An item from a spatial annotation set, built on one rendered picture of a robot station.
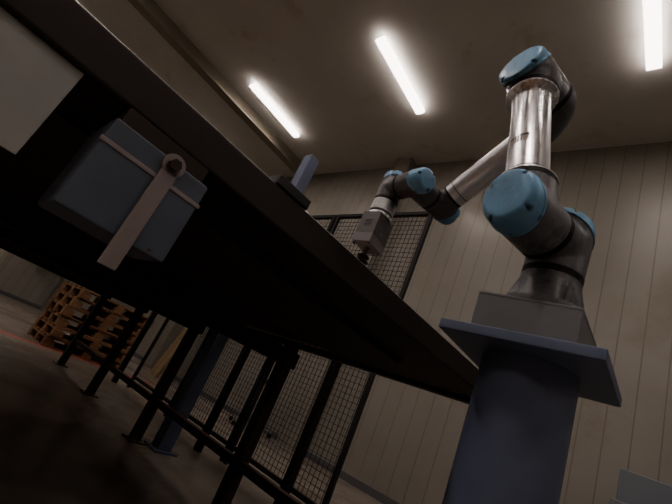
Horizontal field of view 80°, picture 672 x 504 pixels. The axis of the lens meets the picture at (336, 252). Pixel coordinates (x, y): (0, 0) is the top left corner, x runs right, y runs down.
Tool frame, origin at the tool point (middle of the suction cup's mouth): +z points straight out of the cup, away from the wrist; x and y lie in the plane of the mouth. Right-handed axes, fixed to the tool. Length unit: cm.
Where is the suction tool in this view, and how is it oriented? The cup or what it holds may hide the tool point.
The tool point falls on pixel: (361, 261)
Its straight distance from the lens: 117.7
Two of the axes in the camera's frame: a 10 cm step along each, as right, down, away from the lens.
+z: -3.9, 8.6, -3.5
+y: -5.0, -5.1, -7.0
